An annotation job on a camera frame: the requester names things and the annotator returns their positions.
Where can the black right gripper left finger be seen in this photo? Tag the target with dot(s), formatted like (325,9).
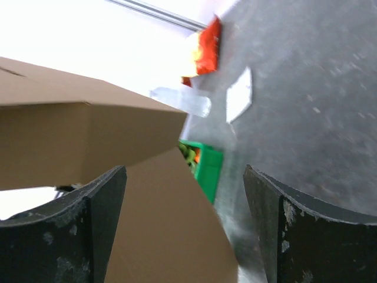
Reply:
(68,239)

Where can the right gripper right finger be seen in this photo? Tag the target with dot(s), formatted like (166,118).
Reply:
(304,239)

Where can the brown cardboard box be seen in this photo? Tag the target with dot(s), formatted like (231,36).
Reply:
(65,130)

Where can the green plastic crate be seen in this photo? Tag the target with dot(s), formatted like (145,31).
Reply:
(205,163)

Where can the white paper packet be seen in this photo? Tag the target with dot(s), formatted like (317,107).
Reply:
(239,96)

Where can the clear plastic water bottle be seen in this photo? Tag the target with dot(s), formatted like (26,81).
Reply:
(189,100)

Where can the red chip bag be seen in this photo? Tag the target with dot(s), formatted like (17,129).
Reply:
(199,54)

